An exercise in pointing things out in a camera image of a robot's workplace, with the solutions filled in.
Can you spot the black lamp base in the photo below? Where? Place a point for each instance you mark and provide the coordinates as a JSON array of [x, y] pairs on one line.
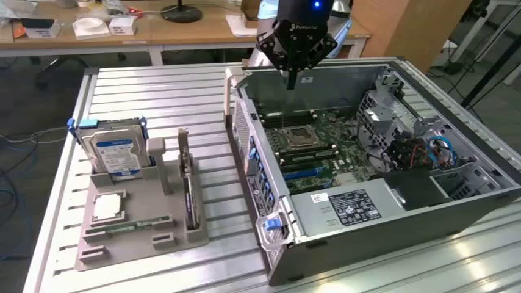
[[181, 14]]

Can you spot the cardboard box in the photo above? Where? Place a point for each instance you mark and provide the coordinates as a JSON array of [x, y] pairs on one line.
[[249, 9]]

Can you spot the grey cup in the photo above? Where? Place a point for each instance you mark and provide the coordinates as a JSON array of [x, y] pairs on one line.
[[65, 3]]

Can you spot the white tape box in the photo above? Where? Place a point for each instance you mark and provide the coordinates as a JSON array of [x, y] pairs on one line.
[[90, 30]]

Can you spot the silver CPU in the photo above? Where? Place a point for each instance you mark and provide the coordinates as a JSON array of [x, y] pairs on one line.
[[107, 207]]

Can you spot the white tape roll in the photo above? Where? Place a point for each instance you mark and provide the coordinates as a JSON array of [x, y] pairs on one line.
[[85, 3]]

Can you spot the green motherboard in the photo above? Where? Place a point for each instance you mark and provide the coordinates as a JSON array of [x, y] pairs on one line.
[[345, 143]]

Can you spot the small white box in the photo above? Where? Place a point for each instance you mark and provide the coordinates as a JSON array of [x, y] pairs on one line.
[[121, 26]]

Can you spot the CPU socket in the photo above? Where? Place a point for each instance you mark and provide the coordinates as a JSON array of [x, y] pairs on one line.
[[301, 137]]

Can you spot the blue case latch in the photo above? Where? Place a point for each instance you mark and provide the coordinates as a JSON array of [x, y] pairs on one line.
[[271, 226]]

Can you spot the green RAM stick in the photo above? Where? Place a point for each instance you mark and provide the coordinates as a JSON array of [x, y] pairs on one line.
[[133, 225]]

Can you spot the white papers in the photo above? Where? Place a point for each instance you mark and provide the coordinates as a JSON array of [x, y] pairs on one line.
[[239, 27]]

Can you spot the clear plastic bag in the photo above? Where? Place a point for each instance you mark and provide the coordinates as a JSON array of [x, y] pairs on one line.
[[16, 9]]

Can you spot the grey power supply unit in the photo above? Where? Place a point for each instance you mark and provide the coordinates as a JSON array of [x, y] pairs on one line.
[[313, 216]]

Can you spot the installed black RAM stick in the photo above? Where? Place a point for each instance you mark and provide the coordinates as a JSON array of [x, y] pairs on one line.
[[309, 155]]

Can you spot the black chair base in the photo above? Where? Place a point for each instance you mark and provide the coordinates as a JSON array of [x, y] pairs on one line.
[[50, 68]]

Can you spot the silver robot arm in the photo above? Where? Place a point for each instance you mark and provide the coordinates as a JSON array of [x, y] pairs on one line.
[[266, 9]]

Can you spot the small red tool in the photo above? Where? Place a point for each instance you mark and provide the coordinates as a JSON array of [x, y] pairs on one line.
[[135, 11]]

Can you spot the silver disk bay cage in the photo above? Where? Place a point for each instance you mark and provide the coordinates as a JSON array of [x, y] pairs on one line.
[[379, 120]]

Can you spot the wooden cabinet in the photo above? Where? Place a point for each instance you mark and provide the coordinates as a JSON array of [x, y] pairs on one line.
[[426, 30]]

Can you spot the blue expansion slot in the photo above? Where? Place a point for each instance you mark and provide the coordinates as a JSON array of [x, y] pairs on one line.
[[302, 174]]

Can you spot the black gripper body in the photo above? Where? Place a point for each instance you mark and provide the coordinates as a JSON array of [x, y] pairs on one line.
[[302, 27]]

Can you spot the white box with black lid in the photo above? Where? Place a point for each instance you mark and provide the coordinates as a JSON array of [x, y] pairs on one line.
[[40, 30]]

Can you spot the grey parts rack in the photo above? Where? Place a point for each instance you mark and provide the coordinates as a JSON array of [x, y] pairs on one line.
[[154, 219]]

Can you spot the wooden desk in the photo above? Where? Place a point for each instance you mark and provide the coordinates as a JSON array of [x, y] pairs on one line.
[[65, 42]]

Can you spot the hard disk with blue caddy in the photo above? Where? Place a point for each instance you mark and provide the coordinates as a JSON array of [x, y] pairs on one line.
[[113, 152]]

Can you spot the black graphics card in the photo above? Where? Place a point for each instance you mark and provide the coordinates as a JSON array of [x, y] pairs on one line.
[[190, 195]]

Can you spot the black plastic shroud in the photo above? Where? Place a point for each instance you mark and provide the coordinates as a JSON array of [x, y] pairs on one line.
[[414, 189]]

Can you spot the open black PC case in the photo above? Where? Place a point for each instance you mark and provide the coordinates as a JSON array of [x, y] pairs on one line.
[[366, 250]]

